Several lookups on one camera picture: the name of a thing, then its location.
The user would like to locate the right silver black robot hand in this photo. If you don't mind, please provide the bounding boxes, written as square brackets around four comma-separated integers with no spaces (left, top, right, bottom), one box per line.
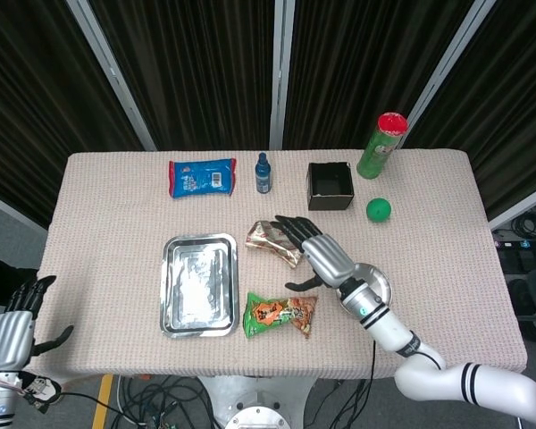
[274,214,357,292]

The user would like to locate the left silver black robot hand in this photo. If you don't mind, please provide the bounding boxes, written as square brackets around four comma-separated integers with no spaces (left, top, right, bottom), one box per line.
[0,274,75,372]

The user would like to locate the brown snack packet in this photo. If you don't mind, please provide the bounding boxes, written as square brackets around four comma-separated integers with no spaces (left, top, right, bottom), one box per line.
[244,219,306,269]

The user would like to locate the green chip bag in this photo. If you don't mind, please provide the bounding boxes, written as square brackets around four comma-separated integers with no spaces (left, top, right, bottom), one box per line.
[242,291,319,340]

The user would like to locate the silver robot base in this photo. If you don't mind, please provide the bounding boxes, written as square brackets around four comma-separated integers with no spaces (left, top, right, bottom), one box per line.
[196,374,318,429]

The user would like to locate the round steel plate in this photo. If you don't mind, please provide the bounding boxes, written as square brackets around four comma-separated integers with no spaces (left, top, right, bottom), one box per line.
[334,262,392,316]

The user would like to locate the black open box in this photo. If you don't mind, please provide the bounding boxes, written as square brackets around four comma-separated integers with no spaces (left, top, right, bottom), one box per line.
[306,161,356,212]

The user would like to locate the person black clothing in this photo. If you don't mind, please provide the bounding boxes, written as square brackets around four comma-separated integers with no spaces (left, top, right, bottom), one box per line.
[0,249,41,307]

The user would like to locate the green ball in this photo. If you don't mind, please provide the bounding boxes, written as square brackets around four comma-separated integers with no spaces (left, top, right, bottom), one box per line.
[366,197,392,223]

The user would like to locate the blue spray bottle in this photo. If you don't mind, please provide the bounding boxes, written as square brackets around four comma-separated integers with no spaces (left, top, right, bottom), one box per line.
[255,152,272,195]

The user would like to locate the green chips can red lid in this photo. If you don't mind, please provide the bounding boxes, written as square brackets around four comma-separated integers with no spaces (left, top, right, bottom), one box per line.
[356,112,409,181]

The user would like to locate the rectangular steel tray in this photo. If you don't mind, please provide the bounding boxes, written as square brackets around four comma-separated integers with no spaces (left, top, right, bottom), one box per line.
[160,231,241,339]

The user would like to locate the blue snack package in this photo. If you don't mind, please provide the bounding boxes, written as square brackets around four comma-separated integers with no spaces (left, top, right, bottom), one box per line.
[168,157,238,200]

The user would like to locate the pink woven tablecloth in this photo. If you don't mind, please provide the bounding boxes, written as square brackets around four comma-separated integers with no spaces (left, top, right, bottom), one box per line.
[24,149,528,381]

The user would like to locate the black power strip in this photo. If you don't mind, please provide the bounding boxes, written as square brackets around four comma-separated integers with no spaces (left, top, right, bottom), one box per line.
[493,239,536,251]

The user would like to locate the white partition rail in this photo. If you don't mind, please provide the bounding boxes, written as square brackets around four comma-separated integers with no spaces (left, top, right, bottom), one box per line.
[489,178,536,231]
[0,187,50,236]

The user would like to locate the tangled black floor cables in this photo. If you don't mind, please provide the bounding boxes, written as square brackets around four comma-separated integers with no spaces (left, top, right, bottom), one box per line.
[111,374,215,429]

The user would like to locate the white partition post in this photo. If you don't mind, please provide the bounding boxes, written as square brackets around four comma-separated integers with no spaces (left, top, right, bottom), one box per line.
[65,0,158,152]
[269,0,296,151]
[403,0,499,149]

